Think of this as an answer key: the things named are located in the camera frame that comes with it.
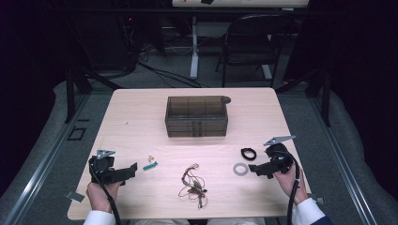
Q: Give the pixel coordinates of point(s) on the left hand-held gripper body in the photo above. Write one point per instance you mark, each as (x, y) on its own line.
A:
(103, 172)

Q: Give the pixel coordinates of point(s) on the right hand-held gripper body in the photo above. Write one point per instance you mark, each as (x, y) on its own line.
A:
(280, 159)

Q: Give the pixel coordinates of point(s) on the green hair clip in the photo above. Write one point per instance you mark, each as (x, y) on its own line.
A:
(150, 166)

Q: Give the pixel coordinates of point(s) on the brown translucent drawer box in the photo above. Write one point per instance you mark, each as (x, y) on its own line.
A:
(197, 125)

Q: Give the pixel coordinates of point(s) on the person's right hand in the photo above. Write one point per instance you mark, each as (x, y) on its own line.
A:
(291, 184)

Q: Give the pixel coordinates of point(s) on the person's left hand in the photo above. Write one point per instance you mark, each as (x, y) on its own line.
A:
(101, 197)

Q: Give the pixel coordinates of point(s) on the small beige hair accessory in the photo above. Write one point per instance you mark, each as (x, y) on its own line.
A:
(150, 158)

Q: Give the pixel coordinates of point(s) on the grey tape piece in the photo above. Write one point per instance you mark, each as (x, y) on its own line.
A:
(319, 200)
(74, 196)

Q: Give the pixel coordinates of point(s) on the short black tape strip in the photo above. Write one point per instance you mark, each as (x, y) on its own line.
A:
(83, 120)

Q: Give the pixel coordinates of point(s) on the black metal stand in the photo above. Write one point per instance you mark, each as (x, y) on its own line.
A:
(327, 103)
(70, 100)

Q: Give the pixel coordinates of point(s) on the white desk foot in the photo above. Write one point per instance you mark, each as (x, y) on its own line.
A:
(266, 72)

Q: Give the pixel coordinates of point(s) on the black folding chair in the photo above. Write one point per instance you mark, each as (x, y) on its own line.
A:
(250, 59)

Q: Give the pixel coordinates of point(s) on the white desk leg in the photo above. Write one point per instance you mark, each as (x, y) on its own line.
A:
(194, 62)

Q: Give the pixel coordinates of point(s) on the dark equipment cabinet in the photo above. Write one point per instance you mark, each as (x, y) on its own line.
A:
(103, 37)

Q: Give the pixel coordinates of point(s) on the black crossbar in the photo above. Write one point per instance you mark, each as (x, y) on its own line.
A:
(125, 11)

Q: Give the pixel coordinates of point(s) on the metal floor rail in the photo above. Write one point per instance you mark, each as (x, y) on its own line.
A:
(40, 175)
(344, 175)

